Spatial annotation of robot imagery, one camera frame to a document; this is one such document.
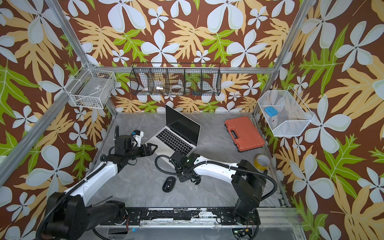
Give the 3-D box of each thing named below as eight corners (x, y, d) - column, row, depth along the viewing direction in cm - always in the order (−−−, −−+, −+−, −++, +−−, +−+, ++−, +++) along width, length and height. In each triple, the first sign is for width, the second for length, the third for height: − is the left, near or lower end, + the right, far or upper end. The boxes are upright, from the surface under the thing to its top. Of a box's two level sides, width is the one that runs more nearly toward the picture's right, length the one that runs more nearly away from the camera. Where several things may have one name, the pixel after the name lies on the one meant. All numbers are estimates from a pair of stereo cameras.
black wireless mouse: (161, 190, 85) (160, 188, 82) (169, 176, 90) (168, 174, 87) (170, 194, 83) (169, 192, 81) (177, 180, 88) (176, 178, 86)
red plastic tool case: (238, 153, 100) (241, 149, 95) (224, 124, 115) (225, 120, 111) (262, 147, 102) (265, 143, 98) (245, 120, 118) (247, 115, 114)
